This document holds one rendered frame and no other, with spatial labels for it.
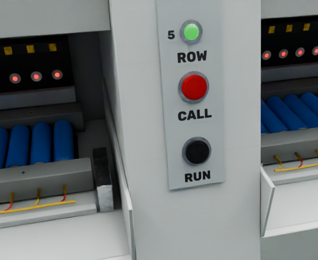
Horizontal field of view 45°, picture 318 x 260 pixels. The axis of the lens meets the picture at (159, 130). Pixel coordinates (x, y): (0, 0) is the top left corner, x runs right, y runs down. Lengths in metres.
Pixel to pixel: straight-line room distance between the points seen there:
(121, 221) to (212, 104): 0.12
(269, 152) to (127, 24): 0.19
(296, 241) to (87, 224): 0.16
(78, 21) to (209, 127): 0.11
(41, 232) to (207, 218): 0.13
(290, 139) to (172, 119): 0.15
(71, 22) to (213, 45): 0.09
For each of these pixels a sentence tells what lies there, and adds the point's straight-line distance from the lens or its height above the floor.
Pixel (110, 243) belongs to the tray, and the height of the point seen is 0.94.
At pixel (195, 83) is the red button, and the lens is 0.24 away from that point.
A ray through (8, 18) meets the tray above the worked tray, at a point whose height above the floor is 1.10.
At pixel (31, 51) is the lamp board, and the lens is 0.39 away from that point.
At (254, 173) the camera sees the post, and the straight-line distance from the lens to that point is 0.28.
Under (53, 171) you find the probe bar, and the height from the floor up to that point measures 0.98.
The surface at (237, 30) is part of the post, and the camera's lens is 0.25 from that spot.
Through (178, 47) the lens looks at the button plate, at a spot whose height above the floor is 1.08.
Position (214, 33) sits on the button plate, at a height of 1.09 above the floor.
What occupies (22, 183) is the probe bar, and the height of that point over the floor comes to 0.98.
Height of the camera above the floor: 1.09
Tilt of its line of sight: 16 degrees down
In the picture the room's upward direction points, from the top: 4 degrees counter-clockwise
